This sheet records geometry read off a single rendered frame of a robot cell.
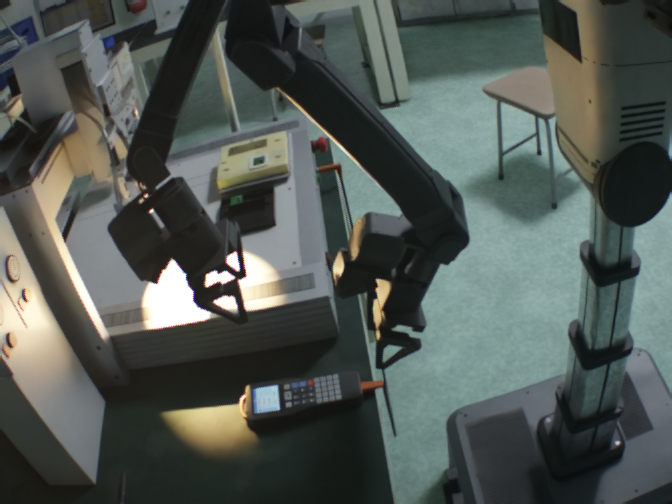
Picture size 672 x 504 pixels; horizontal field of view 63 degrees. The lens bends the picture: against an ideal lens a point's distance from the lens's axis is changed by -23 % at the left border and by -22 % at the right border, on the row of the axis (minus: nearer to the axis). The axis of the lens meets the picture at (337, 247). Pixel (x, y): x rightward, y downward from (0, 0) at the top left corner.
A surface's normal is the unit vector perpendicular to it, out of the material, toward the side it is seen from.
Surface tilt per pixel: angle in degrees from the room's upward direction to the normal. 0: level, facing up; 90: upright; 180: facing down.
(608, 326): 90
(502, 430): 0
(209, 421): 0
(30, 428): 90
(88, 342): 90
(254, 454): 0
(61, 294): 90
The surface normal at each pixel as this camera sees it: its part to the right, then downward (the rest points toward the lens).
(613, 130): -0.05, 0.73
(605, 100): -0.43, 0.70
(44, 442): 0.09, 0.58
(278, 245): -0.19, -0.79
